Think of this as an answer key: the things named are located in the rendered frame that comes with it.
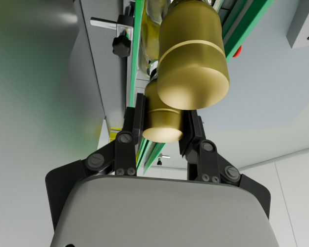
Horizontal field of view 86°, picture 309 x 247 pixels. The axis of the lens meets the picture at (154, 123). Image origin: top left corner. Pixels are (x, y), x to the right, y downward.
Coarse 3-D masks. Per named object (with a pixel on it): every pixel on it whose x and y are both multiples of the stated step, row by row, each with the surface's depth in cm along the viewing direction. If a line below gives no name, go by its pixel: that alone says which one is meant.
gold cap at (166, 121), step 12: (156, 84) 13; (156, 96) 13; (156, 108) 12; (168, 108) 12; (144, 120) 13; (156, 120) 12; (168, 120) 12; (180, 120) 12; (144, 132) 13; (156, 132) 12; (168, 132) 12; (180, 132) 12
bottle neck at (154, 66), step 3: (153, 63) 15; (156, 63) 15; (153, 66) 15; (156, 66) 15; (150, 69) 16; (153, 69) 15; (156, 69) 15; (150, 72) 16; (153, 72) 15; (156, 72) 14; (150, 75) 15; (153, 75) 15; (156, 75) 14; (150, 78) 15; (153, 78) 14; (156, 78) 14; (150, 81) 15
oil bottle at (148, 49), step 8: (144, 8) 16; (144, 16) 15; (144, 24) 15; (152, 24) 14; (144, 32) 14; (152, 32) 14; (144, 40) 15; (152, 40) 14; (144, 48) 15; (152, 48) 14; (144, 56) 15; (152, 56) 15; (144, 64) 16; (144, 72) 17
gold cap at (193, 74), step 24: (168, 24) 8; (192, 24) 8; (216, 24) 8; (168, 48) 8; (192, 48) 7; (216, 48) 7; (168, 72) 7; (192, 72) 7; (216, 72) 7; (168, 96) 8; (192, 96) 8; (216, 96) 8
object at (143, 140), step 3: (144, 138) 73; (141, 141) 92; (144, 141) 72; (141, 144) 93; (144, 144) 76; (141, 147) 85; (141, 150) 85; (138, 153) 111; (141, 153) 90; (138, 156) 102; (138, 159) 103; (138, 162) 110
